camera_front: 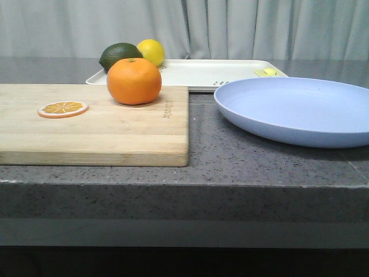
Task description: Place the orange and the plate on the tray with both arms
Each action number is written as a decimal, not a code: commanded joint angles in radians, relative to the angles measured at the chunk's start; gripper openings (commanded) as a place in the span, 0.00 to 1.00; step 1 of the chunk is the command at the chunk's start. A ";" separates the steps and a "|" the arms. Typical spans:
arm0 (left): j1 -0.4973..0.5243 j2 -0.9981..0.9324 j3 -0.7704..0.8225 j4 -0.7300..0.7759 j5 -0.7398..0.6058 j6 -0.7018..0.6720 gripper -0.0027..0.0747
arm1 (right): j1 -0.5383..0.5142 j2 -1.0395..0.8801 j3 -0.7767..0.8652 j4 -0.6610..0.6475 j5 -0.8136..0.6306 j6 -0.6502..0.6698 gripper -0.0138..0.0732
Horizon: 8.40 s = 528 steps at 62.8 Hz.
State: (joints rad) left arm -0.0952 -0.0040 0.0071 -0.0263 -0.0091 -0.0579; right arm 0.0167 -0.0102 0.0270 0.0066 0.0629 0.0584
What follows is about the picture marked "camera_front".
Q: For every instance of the whole orange fruit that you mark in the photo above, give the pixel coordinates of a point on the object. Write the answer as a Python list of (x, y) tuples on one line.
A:
[(134, 81)]

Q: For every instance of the light blue round plate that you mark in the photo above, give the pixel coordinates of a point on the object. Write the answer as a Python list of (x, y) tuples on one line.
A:
[(299, 111)]

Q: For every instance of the cream rectangular tray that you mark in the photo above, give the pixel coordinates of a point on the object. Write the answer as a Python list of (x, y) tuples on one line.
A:
[(206, 75)]

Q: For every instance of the yellow utensil on tray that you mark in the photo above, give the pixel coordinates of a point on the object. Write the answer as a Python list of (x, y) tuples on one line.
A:
[(268, 72)]

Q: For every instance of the wooden cutting board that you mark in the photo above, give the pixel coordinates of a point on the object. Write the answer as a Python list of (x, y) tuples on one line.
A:
[(107, 134)]

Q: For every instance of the yellow lemon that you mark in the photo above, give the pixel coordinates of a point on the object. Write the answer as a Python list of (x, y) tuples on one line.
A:
[(152, 50)]

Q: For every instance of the green lime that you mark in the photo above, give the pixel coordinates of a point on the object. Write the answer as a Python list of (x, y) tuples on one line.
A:
[(116, 52)]

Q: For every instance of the orange slice piece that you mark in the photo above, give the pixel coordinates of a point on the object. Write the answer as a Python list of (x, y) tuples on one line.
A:
[(63, 109)]

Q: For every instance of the grey curtain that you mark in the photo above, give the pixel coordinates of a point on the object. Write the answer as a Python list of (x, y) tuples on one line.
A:
[(336, 30)]

